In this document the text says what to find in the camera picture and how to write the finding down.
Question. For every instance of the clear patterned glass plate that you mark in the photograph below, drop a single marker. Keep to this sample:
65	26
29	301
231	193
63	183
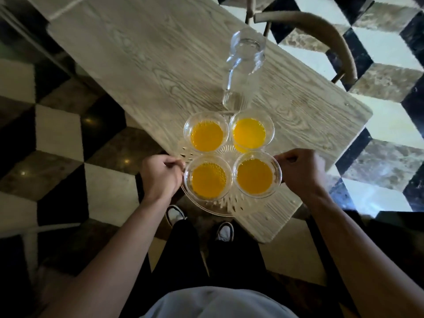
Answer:
228	208

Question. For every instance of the clear drinking glass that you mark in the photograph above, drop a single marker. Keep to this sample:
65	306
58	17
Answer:
255	177
208	180
250	132
206	134

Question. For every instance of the light wooden table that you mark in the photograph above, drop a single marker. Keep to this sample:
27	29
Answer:
46	3
149	62

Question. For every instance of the person's left hand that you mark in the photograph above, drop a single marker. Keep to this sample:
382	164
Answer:
160	178

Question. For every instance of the person's left shoe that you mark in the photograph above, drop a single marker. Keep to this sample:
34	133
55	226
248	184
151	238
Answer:
175	215

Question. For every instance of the ribbed glass pitcher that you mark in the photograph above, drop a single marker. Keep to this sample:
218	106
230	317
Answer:
243	62

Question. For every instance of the person's white shirt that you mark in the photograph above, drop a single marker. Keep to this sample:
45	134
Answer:
215	304

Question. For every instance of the person's right forearm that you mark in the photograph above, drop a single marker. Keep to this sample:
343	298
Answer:
364	261

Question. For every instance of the person's right hand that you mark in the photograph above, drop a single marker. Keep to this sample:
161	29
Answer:
301	175

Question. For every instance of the person's shoe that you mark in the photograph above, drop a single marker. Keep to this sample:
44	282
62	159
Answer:
175	215
225	232

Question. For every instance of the person's right shoe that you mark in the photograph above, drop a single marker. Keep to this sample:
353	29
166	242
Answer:
225	232

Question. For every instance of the person's left forearm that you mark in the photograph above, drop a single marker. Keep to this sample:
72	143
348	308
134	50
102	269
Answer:
109	261

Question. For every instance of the dark brown wooden bench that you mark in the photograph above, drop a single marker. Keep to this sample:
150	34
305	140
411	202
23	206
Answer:
397	235

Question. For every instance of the orange juice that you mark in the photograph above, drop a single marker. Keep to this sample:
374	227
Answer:
207	135

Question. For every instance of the person's black trousers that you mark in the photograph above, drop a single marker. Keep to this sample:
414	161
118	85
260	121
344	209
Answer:
182	258

